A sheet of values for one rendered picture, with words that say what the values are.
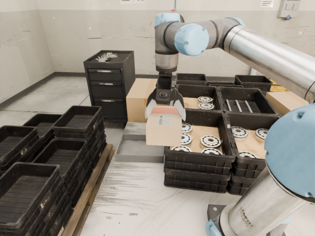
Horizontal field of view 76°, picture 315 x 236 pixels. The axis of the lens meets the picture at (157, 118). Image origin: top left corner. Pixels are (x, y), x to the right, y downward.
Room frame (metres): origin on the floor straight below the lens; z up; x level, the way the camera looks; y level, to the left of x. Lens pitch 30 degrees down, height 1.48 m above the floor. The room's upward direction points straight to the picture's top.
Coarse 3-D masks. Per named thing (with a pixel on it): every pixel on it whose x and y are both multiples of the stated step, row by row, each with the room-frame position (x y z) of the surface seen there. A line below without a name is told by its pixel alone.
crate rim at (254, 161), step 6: (234, 114) 0.99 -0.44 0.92; (240, 114) 0.99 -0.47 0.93; (246, 114) 0.99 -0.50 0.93; (252, 114) 0.98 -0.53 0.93; (258, 114) 0.98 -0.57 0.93; (228, 120) 0.92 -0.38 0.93; (234, 138) 0.76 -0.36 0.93; (234, 144) 0.71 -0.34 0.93; (240, 156) 0.63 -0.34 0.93; (240, 162) 0.62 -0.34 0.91; (246, 162) 0.62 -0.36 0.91; (252, 162) 0.61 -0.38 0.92; (258, 162) 0.61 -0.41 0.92; (264, 162) 0.61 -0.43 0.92
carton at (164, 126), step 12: (156, 108) 0.70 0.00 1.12; (168, 108) 0.70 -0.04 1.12; (156, 120) 0.60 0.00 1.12; (168, 120) 0.60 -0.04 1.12; (180, 120) 0.60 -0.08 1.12; (156, 132) 0.56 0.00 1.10; (168, 132) 0.56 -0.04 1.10; (180, 132) 0.55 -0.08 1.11; (156, 144) 0.56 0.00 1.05; (168, 144) 0.56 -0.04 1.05; (180, 144) 0.55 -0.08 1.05
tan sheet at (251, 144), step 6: (252, 132) 0.95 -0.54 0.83; (252, 138) 0.90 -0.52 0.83; (240, 144) 0.84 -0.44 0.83; (246, 144) 0.84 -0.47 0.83; (252, 144) 0.84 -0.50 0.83; (258, 144) 0.84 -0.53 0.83; (240, 150) 0.79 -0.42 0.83; (246, 150) 0.79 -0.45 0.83; (252, 150) 0.79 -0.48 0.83; (258, 150) 0.79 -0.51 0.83; (264, 150) 0.79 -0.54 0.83; (258, 156) 0.75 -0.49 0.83; (264, 156) 0.75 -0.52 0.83
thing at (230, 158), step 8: (208, 112) 1.02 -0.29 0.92; (216, 112) 1.01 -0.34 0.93; (224, 120) 0.92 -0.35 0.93; (232, 144) 0.71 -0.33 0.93; (168, 152) 0.66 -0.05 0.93; (176, 152) 0.66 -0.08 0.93; (184, 152) 0.66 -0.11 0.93; (192, 152) 0.66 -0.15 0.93; (232, 152) 0.66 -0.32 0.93; (216, 160) 0.63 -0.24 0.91; (224, 160) 0.63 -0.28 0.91; (232, 160) 0.63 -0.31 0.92
